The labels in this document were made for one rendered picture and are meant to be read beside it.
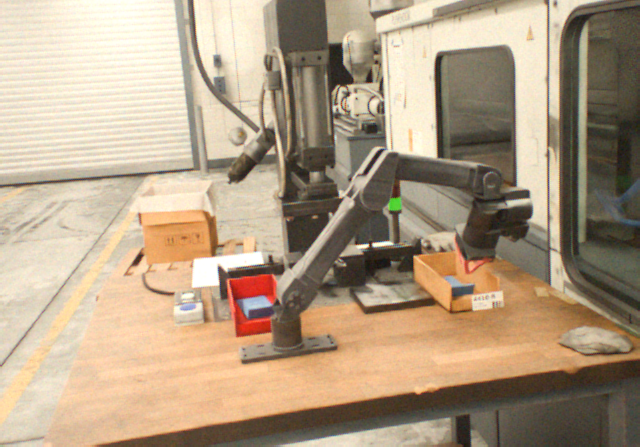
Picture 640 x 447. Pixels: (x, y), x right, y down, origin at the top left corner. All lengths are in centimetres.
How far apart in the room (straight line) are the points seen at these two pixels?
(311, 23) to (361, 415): 100
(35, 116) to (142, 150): 158
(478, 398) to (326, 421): 28
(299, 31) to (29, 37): 956
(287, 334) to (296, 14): 83
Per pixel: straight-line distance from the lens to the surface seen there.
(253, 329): 157
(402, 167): 141
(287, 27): 182
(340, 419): 128
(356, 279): 183
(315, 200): 176
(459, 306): 163
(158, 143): 1101
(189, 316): 168
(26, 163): 1137
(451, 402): 133
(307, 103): 174
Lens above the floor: 148
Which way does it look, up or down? 11 degrees down
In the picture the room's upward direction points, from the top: 4 degrees counter-clockwise
